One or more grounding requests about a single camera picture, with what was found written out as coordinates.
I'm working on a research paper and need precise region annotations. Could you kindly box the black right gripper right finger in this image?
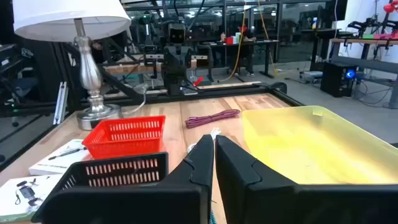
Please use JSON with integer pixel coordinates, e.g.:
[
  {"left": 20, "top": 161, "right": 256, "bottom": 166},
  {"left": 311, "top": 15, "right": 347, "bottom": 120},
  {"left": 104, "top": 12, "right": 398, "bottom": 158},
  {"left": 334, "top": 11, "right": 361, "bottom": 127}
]
[{"left": 215, "top": 135, "right": 398, "bottom": 224}]

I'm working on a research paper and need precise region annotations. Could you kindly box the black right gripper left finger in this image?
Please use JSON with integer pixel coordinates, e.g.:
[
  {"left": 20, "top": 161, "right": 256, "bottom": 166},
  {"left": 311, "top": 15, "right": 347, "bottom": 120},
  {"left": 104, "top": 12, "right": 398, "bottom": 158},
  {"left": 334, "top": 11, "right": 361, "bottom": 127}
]
[{"left": 30, "top": 134, "right": 216, "bottom": 224}]

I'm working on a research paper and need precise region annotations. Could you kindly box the white cable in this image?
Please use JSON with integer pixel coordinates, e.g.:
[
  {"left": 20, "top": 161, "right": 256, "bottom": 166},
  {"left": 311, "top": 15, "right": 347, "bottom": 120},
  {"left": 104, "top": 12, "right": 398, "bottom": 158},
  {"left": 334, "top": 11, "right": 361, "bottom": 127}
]
[{"left": 186, "top": 127, "right": 222, "bottom": 153}]

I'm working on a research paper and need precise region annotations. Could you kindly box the white box with gadget print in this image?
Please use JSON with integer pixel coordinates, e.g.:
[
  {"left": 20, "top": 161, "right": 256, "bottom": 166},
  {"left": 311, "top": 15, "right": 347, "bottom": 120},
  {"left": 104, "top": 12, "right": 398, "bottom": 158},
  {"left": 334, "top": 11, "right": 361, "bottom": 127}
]
[{"left": 0, "top": 174, "right": 65, "bottom": 223}]

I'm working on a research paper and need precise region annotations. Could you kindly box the red plastic slotted basket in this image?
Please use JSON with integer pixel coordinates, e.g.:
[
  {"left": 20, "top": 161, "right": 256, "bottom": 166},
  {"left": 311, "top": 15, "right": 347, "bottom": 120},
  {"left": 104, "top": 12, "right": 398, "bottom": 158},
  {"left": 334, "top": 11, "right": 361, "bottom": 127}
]
[{"left": 81, "top": 115, "right": 167, "bottom": 160}]

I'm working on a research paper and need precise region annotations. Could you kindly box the black office desk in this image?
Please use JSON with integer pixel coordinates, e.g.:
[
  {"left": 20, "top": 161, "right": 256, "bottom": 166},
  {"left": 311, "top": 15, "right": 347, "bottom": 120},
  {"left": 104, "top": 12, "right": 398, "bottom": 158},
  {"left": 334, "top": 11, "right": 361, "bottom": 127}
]
[{"left": 198, "top": 39, "right": 280, "bottom": 79}]

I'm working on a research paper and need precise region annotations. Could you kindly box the black plastic slotted basket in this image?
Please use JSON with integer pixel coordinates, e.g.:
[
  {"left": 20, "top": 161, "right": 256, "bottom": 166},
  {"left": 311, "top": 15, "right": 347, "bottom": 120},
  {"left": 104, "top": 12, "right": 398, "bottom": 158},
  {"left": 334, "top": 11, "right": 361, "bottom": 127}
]
[{"left": 53, "top": 152, "right": 169, "bottom": 195}]

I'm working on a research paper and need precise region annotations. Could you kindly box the silver table lamp white shade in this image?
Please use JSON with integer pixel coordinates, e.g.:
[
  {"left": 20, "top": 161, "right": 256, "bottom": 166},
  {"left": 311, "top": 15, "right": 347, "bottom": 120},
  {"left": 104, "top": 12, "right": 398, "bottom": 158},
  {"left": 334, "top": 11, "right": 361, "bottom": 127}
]
[{"left": 12, "top": 0, "right": 132, "bottom": 131}]

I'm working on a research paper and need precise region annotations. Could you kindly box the white box with marker print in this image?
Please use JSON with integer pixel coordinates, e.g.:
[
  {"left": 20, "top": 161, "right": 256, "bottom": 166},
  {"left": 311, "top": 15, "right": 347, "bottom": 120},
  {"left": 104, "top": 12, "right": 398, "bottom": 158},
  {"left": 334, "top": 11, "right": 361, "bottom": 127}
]
[{"left": 28, "top": 138, "right": 93, "bottom": 177}]

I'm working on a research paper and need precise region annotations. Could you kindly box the silver aluminium extrusion bar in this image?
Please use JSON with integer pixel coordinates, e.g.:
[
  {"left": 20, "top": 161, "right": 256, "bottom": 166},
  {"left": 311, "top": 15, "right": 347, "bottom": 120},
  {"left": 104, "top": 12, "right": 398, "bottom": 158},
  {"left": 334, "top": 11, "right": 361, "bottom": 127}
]
[{"left": 53, "top": 81, "right": 69, "bottom": 126}]

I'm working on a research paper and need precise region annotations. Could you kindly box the black computer tower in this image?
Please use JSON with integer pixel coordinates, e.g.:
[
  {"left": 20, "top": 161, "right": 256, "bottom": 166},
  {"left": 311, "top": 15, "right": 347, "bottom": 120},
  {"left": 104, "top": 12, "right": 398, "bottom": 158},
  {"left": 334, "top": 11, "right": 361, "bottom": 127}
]
[{"left": 320, "top": 62, "right": 356, "bottom": 98}]

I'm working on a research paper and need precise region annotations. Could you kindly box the wooden workbench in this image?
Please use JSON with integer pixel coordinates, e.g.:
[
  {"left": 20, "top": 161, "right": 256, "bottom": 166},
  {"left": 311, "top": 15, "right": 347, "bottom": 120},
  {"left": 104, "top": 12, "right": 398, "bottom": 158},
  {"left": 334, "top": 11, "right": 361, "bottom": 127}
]
[{"left": 328, "top": 37, "right": 398, "bottom": 110}]

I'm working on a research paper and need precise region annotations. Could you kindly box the yellow hanging cable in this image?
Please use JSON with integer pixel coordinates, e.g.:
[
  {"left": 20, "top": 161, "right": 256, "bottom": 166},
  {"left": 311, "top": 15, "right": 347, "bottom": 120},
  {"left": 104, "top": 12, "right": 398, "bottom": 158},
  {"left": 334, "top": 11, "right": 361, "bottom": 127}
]
[{"left": 217, "top": 0, "right": 247, "bottom": 83}]

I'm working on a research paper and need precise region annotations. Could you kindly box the purple coiled cable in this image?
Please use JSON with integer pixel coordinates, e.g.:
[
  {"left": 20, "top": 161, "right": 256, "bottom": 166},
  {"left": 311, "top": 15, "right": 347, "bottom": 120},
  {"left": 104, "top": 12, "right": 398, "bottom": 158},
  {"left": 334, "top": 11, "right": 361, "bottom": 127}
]
[{"left": 185, "top": 109, "right": 241, "bottom": 129}]

